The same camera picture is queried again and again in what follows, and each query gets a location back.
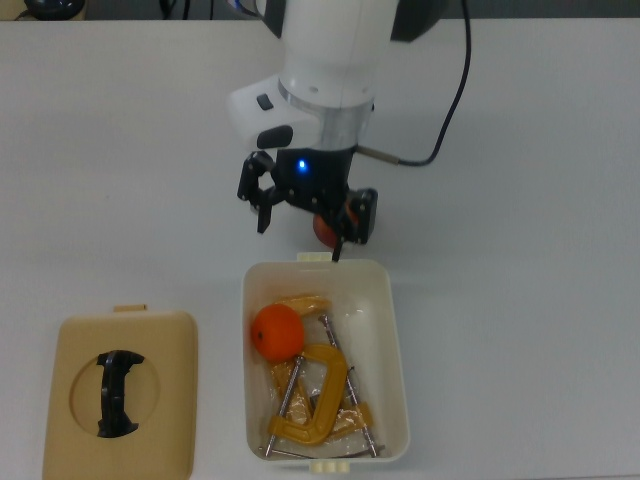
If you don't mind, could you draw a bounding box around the orange fruit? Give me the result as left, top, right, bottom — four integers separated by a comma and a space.
249, 303, 306, 364

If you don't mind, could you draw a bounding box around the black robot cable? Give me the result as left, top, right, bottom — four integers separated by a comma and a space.
355, 0, 474, 167

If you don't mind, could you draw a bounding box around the cream plastic container box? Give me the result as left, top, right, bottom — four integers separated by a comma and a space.
241, 252, 411, 474

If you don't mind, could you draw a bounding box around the red apple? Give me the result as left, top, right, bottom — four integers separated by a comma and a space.
312, 199, 362, 250

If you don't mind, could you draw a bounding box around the tan plastic container lid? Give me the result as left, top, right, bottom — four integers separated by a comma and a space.
41, 303, 200, 480

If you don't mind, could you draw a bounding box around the black lid handle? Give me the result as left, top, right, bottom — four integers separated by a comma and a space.
95, 349, 146, 440

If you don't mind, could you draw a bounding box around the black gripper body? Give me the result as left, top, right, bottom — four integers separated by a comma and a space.
274, 145, 359, 222

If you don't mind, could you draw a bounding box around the black round device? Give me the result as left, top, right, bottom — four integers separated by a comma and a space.
23, 0, 87, 20

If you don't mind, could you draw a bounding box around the yellow C-clamp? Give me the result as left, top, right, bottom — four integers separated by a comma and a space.
259, 343, 350, 459
269, 294, 387, 459

